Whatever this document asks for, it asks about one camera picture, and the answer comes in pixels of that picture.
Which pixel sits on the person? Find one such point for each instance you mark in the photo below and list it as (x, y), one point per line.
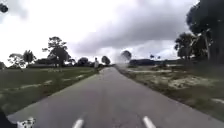
(96, 62)

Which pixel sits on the row of trees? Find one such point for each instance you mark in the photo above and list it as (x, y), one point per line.
(203, 33)
(58, 53)

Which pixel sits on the grass verge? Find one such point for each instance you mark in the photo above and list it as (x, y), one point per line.
(30, 83)
(180, 85)

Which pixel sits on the robot's own part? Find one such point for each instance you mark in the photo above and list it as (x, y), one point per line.
(148, 122)
(78, 123)

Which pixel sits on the grey asphalt path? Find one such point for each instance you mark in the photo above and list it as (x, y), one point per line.
(113, 100)

